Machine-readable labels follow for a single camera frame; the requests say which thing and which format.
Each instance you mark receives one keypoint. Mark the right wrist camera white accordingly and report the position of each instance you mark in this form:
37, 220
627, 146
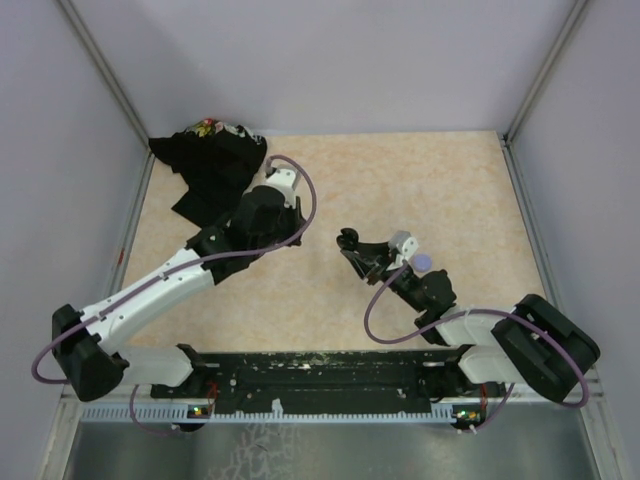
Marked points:
402, 246

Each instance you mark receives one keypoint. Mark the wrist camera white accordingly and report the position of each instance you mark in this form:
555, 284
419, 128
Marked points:
402, 246
285, 180

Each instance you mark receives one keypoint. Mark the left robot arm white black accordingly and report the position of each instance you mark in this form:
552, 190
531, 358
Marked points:
91, 344

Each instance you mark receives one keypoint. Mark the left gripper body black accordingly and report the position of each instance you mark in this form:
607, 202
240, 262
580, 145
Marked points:
289, 221

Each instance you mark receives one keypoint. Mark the purple round charging case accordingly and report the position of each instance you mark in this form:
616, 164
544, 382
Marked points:
421, 263

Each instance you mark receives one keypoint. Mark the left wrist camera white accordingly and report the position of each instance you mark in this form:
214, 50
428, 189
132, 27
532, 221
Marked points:
285, 180

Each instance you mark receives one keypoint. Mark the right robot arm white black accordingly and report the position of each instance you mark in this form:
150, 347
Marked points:
532, 344

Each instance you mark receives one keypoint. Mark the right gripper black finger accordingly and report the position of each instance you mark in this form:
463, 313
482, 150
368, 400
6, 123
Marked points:
373, 251
366, 267

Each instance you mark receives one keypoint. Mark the left aluminium frame post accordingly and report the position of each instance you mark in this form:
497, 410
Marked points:
103, 67

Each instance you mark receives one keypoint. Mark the black printed cloth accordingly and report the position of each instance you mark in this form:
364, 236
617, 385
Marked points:
217, 161

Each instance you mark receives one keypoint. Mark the black round charging case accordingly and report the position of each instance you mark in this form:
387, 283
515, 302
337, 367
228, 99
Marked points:
348, 239

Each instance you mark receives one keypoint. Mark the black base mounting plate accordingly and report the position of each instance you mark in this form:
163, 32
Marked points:
349, 382

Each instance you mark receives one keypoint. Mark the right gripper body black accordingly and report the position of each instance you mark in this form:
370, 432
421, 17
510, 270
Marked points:
385, 275

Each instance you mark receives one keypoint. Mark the aluminium frame post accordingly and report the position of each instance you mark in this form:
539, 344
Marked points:
103, 67
569, 28

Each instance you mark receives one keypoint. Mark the right aluminium frame post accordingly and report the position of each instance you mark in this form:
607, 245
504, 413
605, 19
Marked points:
569, 28

